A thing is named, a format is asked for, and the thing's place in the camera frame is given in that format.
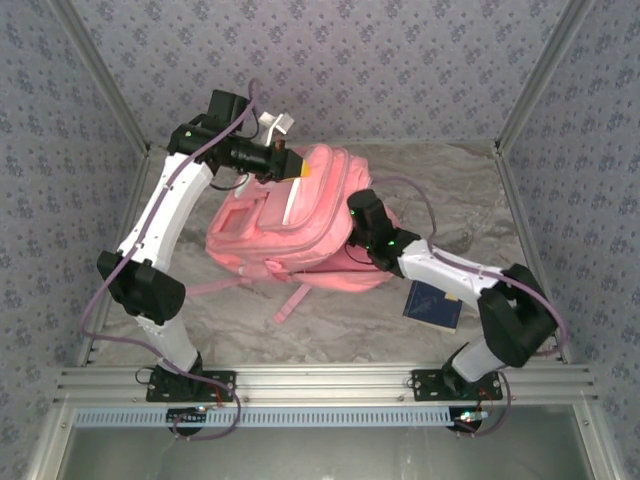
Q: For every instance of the pink backpack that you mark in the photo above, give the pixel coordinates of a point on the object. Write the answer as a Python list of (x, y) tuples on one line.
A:
[(300, 240)]

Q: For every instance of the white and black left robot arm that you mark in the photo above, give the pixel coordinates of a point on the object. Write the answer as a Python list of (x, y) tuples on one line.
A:
[(165, 210)]

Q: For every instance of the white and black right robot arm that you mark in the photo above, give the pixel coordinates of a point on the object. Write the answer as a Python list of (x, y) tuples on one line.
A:
[(440, 270)]

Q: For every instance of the dark blue book with yellow label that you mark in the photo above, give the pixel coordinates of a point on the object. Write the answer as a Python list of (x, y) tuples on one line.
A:
[(430, 310)]

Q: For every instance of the small black circuit board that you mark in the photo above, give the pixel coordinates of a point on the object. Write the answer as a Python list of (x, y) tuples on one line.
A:
[(187, 417), (467, 419)]

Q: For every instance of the aluminium corner post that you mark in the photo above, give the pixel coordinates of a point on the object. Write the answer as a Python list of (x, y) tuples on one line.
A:
[(542, 75), (106, 75)]

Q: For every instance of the aluminium side rail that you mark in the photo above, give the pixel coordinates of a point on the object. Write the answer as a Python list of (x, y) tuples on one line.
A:
[(135, 200), (524, 225)]

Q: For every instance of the aluminium front rail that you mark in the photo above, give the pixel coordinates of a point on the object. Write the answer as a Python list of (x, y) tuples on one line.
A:
[(325, 382)]

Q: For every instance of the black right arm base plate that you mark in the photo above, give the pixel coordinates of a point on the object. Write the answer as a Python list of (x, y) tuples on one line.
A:
[(425, 387)]

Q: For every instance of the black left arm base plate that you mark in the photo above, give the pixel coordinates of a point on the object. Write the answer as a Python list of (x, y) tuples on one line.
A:
[(220, 385)]

